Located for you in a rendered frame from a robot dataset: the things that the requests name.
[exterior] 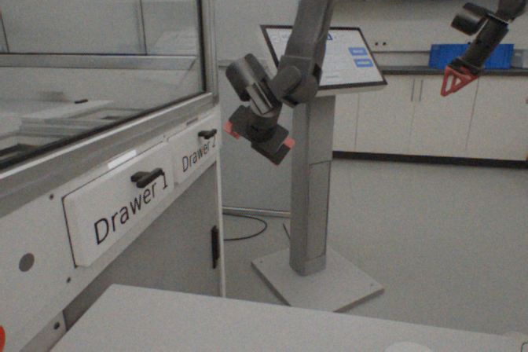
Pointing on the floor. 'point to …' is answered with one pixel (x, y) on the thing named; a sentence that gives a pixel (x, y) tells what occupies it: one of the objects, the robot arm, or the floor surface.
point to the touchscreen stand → (313, 225)
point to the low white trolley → (247, 328)
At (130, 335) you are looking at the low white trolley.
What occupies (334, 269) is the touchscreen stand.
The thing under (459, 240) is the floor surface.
